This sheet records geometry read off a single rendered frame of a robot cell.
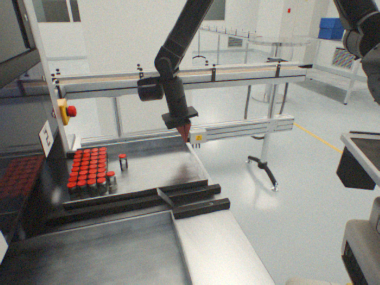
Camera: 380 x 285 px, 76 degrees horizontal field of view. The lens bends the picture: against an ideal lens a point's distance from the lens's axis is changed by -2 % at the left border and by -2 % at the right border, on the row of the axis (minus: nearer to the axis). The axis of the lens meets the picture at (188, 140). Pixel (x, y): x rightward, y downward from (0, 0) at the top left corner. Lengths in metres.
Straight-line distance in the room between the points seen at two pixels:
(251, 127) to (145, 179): 1.36
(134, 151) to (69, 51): 8.05
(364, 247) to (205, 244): 0.40
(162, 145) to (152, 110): 1.44
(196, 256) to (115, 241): 0.16
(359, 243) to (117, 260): 0.57
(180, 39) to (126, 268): 0.52
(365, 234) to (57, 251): 0.70
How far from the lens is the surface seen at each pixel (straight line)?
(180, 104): 0.70
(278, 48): 4.18
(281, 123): 2.09
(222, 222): 0.57
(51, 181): 0.77
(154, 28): 2.13
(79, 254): 0.55
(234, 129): 1.88
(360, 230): 0.79
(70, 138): 1.00
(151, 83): 0.71
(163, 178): 0.69
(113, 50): 2.12
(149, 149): 0.83
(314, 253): 1.79
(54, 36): 8.81
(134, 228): 0.56
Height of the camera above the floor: 1.29
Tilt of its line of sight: 28 degrees down
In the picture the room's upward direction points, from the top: straight up
